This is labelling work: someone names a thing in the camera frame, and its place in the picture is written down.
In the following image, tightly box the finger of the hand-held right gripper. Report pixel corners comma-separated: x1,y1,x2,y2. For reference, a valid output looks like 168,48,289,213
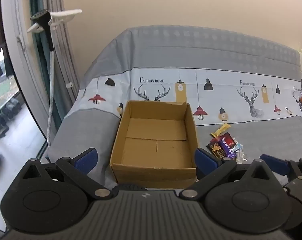
259,154,302,180

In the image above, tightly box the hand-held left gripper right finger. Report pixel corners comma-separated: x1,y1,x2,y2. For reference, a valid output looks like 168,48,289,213
179,148,279,201

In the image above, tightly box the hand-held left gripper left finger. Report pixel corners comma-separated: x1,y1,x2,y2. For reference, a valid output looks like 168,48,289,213
23,148,113,201

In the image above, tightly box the purple snack packet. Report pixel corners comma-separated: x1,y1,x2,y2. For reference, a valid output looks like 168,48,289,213
218,138,236,158

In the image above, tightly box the cardboard box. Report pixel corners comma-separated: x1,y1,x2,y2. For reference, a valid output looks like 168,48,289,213
109,100,199,189

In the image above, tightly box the dark brown chocolate bar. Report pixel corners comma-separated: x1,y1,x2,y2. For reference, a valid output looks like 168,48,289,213
206,142,227,159

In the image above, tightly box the clear plastic snack packet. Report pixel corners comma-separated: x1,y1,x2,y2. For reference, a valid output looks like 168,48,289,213
235,149,247,165

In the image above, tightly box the light blue snack packet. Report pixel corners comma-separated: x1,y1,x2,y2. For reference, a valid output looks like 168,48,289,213
231,140,244,153

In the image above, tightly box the grey deer print bed sheet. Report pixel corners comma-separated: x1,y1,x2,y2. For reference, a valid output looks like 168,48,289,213
45,25,302,190

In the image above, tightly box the black garment steamer head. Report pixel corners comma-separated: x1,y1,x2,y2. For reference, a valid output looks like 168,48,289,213
30,9,54,51

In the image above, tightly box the silver steamer hose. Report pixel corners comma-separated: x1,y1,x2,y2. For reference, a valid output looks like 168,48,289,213
47,49,54,148

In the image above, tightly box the white window frame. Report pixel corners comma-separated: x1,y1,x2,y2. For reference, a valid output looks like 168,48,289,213
0,0,57,144

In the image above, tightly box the white plastic hanger bracket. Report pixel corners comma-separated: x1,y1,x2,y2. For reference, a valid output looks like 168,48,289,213
27,9,82,34

